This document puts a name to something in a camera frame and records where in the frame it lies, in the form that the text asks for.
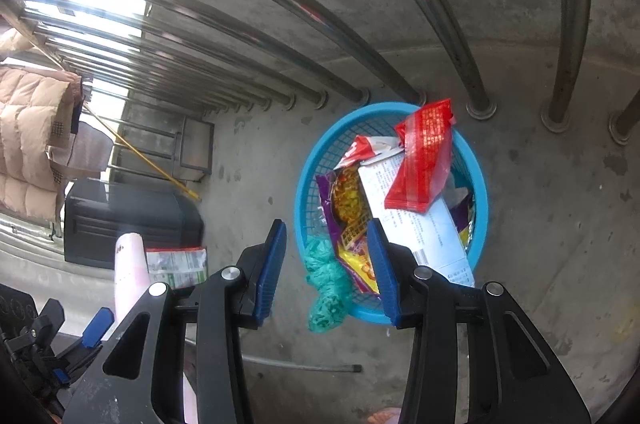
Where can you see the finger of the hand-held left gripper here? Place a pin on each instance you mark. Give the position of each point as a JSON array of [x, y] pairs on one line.
[[60, 378], [97, 329]]

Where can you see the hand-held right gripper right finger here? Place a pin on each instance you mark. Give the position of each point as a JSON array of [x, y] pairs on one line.
[[382, 274]]

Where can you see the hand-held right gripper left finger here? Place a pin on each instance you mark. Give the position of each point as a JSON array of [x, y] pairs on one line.
[[270, 274]]

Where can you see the teal plastic bag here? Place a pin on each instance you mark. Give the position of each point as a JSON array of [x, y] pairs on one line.
[[325, 284]]

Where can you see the white blue paper box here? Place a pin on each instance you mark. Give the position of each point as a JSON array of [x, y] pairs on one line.
[[425, 234]]

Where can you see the blue plastic waste basket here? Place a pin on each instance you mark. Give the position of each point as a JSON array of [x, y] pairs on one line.
[[306, 224]]

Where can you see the yellow purple snack packet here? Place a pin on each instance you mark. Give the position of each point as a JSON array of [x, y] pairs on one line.
[[350, 204]]

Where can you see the red foil snack packet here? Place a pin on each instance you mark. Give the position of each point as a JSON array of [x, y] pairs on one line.
[[420, 163]]

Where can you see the pink printed tablecloth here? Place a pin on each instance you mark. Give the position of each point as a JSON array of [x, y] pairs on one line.
[[130, 269]]

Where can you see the black bin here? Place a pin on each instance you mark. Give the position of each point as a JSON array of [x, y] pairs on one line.
[[130, 214]]

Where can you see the yellow stick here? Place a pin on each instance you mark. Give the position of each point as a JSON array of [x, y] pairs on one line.
[[150, 160]]

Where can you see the grey hanging garment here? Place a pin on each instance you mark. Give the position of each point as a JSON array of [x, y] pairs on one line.
[[90, 153]]

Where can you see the beige down jacket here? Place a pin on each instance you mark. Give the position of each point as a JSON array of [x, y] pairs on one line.
[[30, 128]]

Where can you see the steel bar railing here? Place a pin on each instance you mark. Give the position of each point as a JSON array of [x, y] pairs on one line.
[[572, 53]]

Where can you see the metal rack frame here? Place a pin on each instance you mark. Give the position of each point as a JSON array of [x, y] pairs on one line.
[[195, 171]]

